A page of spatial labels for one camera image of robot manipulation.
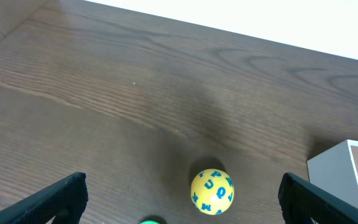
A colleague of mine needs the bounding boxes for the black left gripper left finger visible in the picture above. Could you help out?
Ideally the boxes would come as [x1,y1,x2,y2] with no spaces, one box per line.
[0,172,88,224]

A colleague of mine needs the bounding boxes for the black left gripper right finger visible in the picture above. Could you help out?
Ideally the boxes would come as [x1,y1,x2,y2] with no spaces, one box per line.
[278,172,358,224]

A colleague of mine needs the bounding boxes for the white cardboard box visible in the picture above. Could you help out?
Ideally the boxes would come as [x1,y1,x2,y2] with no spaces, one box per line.
[307,139,358,208]

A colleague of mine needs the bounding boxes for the green round toy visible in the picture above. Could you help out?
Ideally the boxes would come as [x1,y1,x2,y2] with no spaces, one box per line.
[140,220,160,224]

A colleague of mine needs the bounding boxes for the yellow ball blue letters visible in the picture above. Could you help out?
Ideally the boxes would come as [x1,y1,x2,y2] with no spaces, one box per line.
[191,169,234,215]

